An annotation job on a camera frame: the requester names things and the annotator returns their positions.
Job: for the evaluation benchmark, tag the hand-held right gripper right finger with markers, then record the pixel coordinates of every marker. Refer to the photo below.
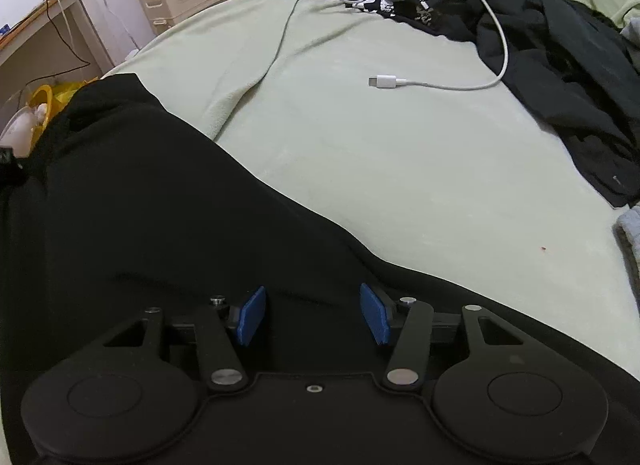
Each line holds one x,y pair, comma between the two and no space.
375,317

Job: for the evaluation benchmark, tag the green bed sheet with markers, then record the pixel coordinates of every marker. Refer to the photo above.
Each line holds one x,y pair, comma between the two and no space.
400,170

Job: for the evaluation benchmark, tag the grey hoodie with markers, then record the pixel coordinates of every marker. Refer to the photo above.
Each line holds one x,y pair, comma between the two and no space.
631,230

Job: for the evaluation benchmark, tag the white wooden desk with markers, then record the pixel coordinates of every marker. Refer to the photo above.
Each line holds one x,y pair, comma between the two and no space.
30,40

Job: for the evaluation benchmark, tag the yellow plastic bag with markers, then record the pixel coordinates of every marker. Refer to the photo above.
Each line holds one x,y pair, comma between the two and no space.
60,95

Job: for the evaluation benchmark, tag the dark black jacket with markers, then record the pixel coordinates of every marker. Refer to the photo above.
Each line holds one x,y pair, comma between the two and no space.
575,70

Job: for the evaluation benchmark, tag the plain black garment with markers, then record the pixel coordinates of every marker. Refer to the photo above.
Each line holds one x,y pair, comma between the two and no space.
150,220

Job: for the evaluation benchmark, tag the white rounded object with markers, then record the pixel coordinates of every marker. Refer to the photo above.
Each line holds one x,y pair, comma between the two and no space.
25,130

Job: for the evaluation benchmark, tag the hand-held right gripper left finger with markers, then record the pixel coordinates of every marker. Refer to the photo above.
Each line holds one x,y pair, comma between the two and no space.
252,317

